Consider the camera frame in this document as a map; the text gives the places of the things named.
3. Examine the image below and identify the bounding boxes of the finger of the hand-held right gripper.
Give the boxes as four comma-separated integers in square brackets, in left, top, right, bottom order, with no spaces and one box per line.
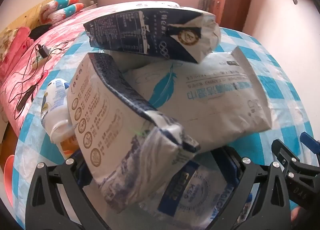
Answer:
[301,132,320,156]
[271,139,300,170]

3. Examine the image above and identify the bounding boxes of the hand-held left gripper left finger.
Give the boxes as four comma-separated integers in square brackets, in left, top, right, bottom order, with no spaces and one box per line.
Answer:
[25,150,110,230]

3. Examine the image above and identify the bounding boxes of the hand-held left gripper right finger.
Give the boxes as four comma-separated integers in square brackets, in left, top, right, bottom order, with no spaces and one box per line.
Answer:
[207,146,292,230]

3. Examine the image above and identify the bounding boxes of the crushed white blue milk carton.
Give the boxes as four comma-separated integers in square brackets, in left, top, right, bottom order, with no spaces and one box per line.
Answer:
[67,53,200,214]

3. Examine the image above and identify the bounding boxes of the orange plastic bin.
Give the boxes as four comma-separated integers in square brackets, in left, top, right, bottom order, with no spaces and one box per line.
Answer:
[4,155,15,208]

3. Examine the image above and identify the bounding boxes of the orange packet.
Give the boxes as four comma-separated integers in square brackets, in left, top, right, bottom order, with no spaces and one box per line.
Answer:
[60,135,83,160]

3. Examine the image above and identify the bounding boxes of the blue white printed packet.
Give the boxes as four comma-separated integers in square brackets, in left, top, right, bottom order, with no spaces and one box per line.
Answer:
[140,162,250,230]

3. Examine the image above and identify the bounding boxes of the white plastic bottle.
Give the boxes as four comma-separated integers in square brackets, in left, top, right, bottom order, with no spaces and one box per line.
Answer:
[41,78,75,145]

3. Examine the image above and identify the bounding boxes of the white wet wipes pack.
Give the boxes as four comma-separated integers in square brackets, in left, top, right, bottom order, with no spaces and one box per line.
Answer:
[124,46,273,153]

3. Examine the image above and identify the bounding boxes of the black power bank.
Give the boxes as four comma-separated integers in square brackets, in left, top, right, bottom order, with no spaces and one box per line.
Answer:
[16,86,37,111]

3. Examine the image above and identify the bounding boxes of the white power strip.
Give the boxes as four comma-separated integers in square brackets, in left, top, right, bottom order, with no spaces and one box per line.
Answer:
[32,53,52,69]

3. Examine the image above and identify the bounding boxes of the black charger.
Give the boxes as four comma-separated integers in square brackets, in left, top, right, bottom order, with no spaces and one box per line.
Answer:
[37,45,50,58]

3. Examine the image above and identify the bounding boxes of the pink fleece pillow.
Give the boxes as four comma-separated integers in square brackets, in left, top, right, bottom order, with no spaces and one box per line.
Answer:
[0,27,34,75]

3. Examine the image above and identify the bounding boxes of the black cloth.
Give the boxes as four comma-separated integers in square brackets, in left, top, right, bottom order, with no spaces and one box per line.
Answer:
[29,25,53,40]

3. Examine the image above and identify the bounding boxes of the pink printed blanket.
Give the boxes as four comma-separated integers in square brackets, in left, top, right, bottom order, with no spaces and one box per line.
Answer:
[0,2,180,143]

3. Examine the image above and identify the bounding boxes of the floral pillow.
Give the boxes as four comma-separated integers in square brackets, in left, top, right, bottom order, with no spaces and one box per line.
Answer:
[0,29,15,54]

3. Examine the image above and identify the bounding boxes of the dark blue milk carton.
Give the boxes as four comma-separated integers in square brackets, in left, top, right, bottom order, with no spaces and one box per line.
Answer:
[83,7,222,64]

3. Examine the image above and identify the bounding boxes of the brown wooden cabinet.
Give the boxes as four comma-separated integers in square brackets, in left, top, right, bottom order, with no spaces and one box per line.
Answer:
[210,0,254,31]

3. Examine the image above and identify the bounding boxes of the yellow wooden headboard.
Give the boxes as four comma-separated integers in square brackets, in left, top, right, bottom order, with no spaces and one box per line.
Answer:
[0,0,64,35]

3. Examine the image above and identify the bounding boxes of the black charging cable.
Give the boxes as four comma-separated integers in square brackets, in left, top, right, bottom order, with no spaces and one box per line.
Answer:
[7,42,50,120]
[49,39,75,54]

